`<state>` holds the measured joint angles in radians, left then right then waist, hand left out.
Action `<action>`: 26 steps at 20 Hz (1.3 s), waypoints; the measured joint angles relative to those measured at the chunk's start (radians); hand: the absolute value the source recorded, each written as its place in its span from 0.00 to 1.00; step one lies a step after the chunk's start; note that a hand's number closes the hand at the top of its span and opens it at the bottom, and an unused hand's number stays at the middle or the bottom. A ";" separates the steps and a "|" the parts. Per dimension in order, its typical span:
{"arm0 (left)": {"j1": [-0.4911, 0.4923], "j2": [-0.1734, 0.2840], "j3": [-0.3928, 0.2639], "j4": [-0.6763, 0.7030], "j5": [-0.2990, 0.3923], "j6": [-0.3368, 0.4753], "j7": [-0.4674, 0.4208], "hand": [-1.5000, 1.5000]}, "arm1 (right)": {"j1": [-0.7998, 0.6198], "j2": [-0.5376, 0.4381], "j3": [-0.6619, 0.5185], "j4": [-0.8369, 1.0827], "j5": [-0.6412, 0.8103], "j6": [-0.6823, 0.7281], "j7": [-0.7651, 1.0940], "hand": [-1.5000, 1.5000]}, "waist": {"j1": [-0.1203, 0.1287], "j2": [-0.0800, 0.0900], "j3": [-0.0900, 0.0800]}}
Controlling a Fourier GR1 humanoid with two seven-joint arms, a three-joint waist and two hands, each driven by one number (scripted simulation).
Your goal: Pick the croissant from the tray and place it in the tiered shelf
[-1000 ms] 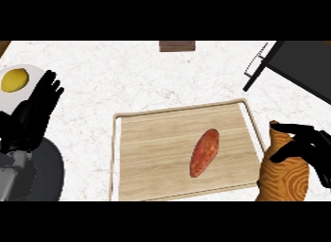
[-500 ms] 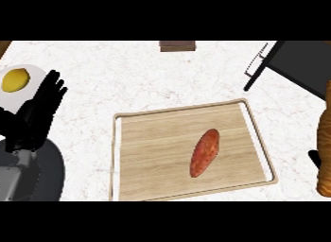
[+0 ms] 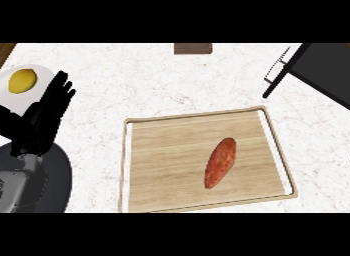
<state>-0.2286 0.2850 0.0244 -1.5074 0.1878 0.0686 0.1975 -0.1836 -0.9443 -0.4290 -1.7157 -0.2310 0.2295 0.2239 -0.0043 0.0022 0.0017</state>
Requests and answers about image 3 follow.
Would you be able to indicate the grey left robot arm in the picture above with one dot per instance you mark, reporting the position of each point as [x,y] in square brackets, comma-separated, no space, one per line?
[9,190]

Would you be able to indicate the reddish brown croissant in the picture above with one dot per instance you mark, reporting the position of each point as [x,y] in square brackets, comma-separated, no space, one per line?
[220,163]

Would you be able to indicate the yellow lemon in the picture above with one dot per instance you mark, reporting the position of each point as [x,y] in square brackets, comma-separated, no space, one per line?
[22,80]

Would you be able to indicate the black tiered shelf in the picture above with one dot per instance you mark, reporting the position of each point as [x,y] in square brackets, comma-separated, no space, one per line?
[325,68]

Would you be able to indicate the dark grey round plate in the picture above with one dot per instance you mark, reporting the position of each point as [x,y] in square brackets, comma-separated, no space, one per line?
[59,180]

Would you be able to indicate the white plate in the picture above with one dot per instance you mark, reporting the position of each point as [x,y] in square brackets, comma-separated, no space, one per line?
[0,91]

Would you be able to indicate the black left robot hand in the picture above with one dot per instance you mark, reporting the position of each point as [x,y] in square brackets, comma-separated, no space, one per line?
[41,123]

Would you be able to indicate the pale wooden tray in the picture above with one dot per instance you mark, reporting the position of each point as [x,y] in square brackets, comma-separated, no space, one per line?
[171,160]

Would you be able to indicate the brown wooden block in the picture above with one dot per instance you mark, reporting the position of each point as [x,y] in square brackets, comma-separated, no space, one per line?
[194,48]

